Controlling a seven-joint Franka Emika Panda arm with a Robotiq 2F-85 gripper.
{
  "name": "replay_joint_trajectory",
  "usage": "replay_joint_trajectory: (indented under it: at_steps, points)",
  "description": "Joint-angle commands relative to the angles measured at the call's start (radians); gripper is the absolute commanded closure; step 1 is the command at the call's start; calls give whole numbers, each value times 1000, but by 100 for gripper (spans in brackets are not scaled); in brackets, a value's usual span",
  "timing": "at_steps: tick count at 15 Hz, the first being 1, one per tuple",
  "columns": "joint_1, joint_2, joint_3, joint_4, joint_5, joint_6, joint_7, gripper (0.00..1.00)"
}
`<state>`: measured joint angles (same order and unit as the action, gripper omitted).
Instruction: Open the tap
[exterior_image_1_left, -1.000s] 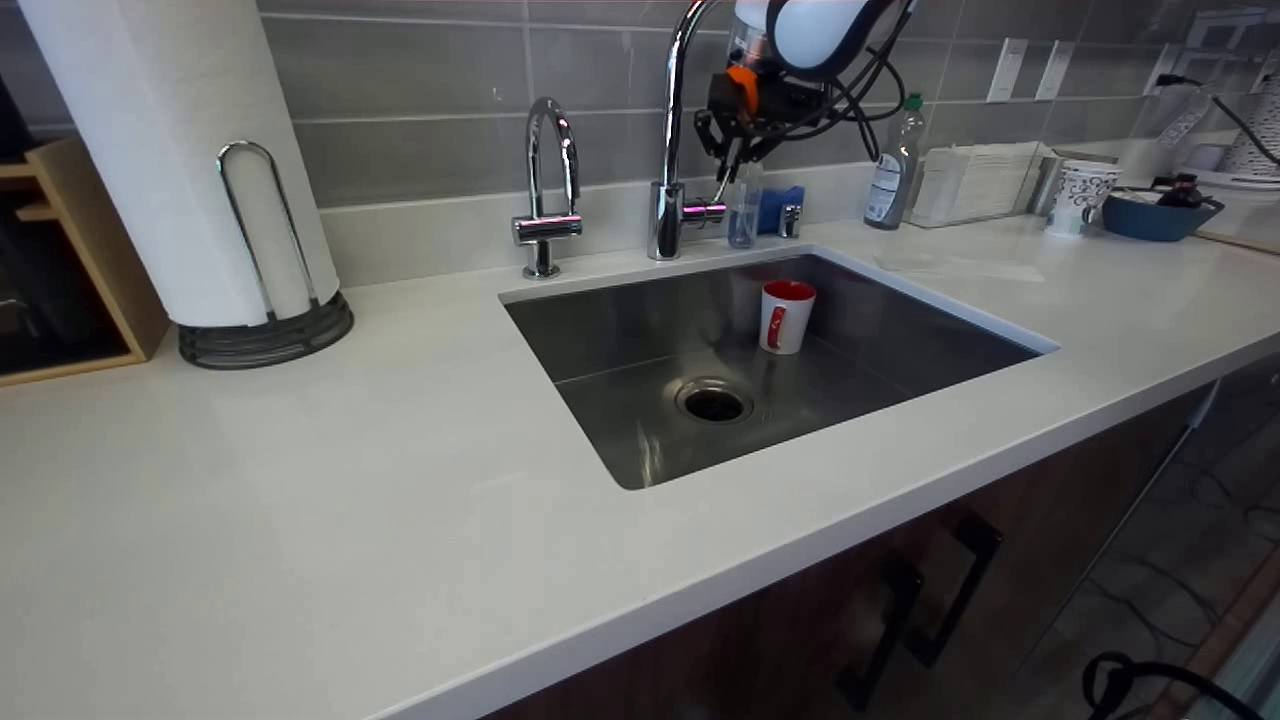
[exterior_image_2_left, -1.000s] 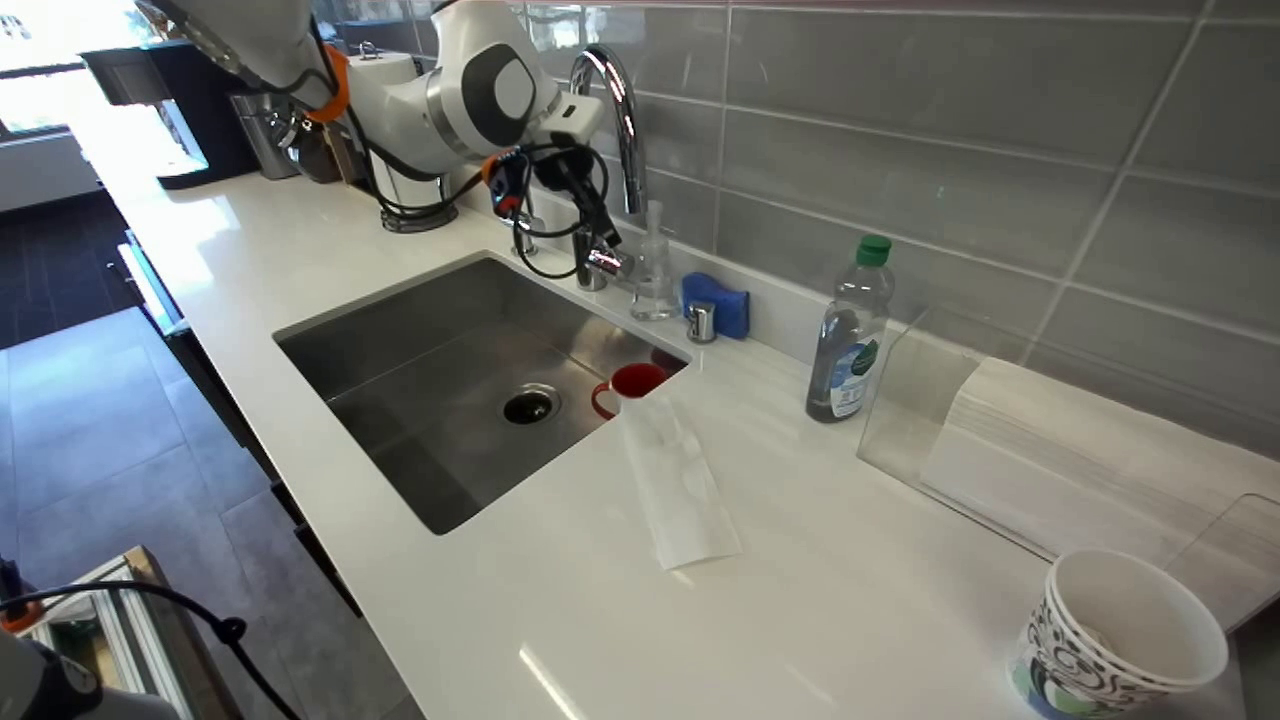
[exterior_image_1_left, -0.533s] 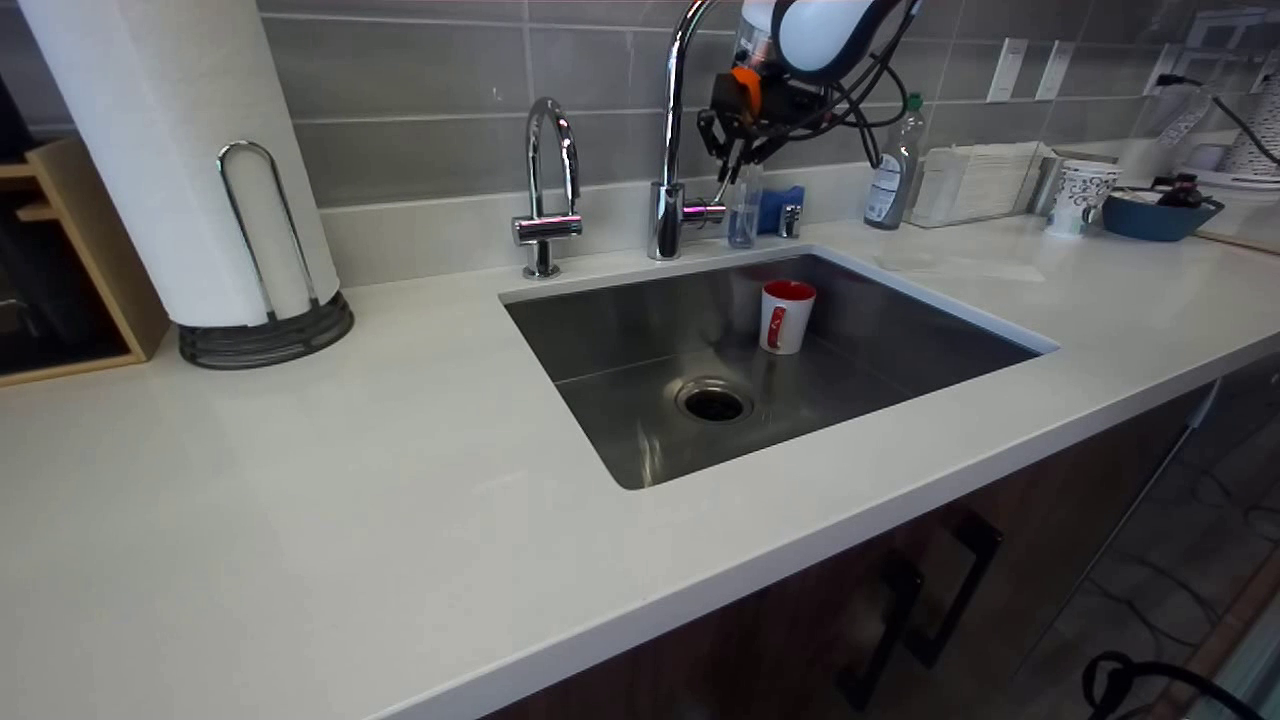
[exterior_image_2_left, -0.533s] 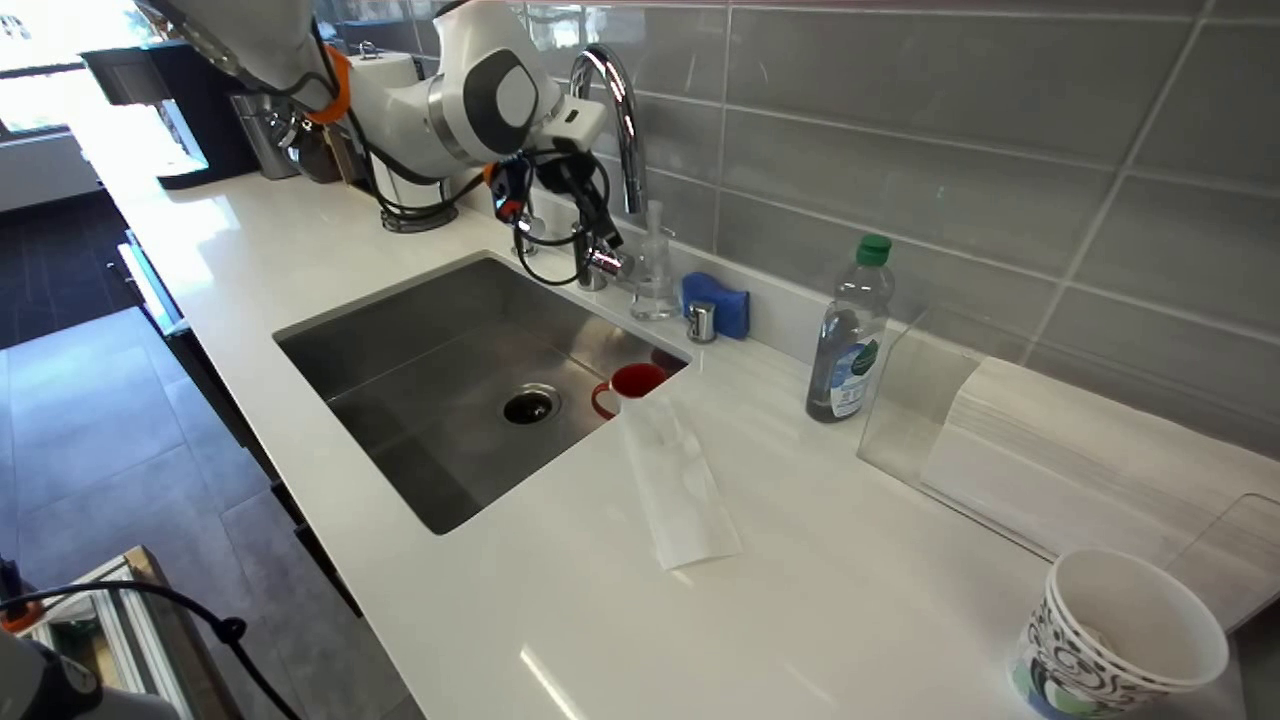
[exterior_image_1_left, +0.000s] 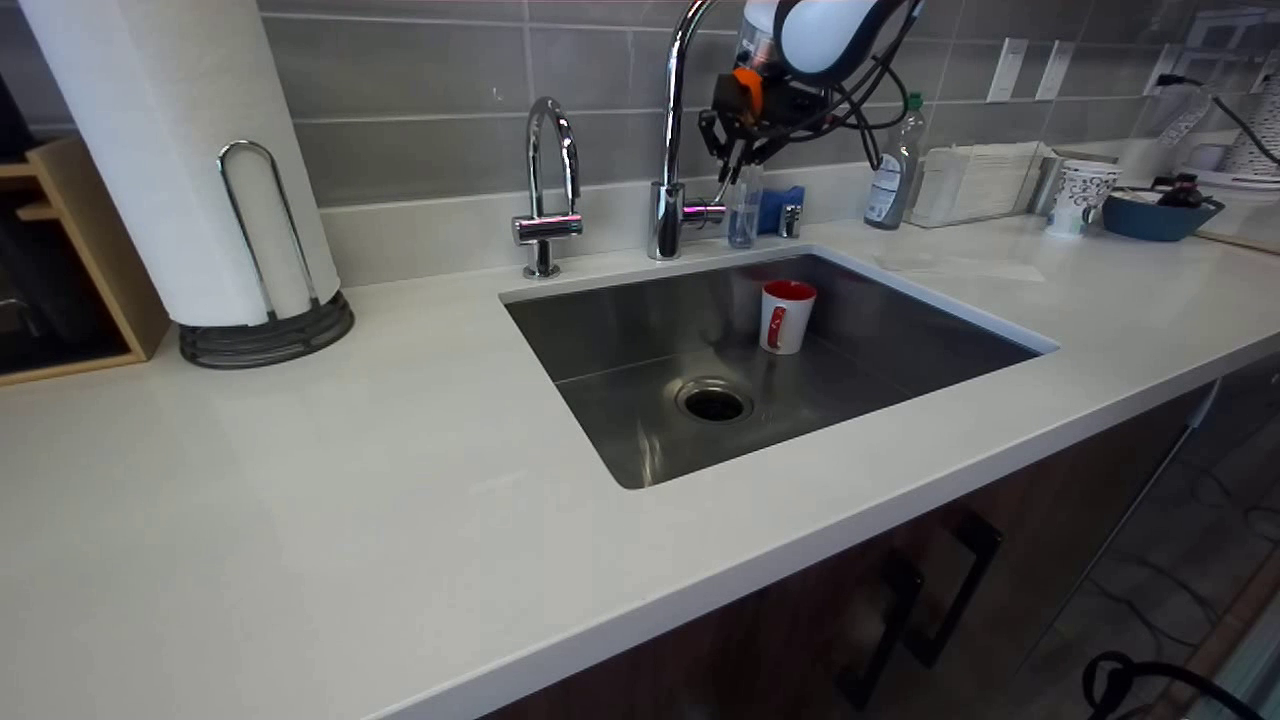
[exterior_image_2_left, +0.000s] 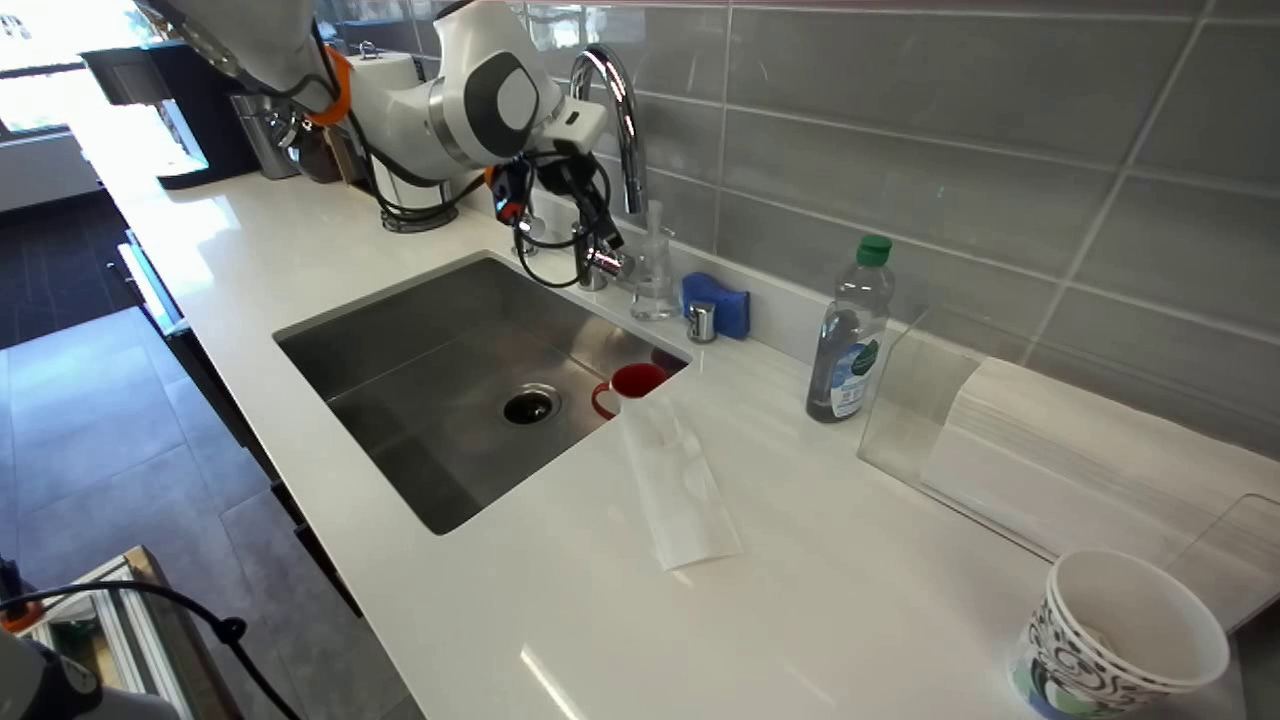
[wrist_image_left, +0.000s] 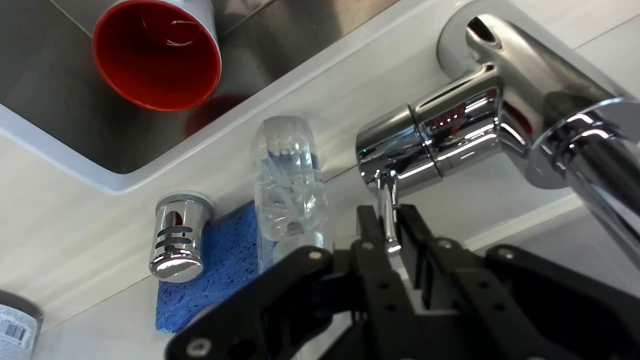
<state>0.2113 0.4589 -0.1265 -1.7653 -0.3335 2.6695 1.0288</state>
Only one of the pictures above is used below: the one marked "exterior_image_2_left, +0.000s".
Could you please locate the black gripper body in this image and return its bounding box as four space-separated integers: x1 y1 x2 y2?
528 142 618 212

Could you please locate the tall chrome faucet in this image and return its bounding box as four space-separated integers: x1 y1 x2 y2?
566 43 650 291

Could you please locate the clear soap dispenser bottle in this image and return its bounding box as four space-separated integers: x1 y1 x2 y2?
622 197 678 323

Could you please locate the blue sponge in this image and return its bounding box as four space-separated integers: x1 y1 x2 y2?
678 267 754 346

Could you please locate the red and white cup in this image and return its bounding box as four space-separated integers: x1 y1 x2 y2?
587 362 678 426

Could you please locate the sink drain strainer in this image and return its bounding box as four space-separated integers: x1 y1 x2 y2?
501 382 562 430

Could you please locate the stainless steel sink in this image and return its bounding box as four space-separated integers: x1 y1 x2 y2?
269 250 694 540

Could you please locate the green-capped dish soap bottle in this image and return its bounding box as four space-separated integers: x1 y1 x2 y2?
798 232 901 430

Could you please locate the clear plastic sheet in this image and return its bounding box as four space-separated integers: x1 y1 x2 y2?
615 396 742 578

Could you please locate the metal canister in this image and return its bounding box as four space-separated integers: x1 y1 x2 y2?
229 93 305 184

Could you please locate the dark countertop appliance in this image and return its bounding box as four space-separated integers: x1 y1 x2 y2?
77 38 259 193

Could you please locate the patterned paper cup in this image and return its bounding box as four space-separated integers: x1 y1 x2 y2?
1003 545 1232 720

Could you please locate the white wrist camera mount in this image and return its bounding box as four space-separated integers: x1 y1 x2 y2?
544 93 613 154

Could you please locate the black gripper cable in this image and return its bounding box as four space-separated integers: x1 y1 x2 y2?
504 163 599 291

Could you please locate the black floor cable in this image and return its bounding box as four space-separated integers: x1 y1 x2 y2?
0 578 305 720

